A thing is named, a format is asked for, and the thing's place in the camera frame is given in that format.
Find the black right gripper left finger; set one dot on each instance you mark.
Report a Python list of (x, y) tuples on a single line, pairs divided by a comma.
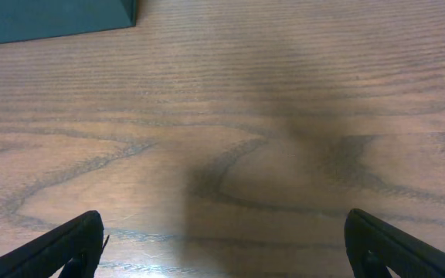
[(73, 248)]

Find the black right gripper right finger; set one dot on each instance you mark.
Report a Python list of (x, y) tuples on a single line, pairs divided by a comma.
[(377, 249)]

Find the dark green box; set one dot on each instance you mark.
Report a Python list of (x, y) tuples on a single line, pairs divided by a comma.
[(22, 20)]

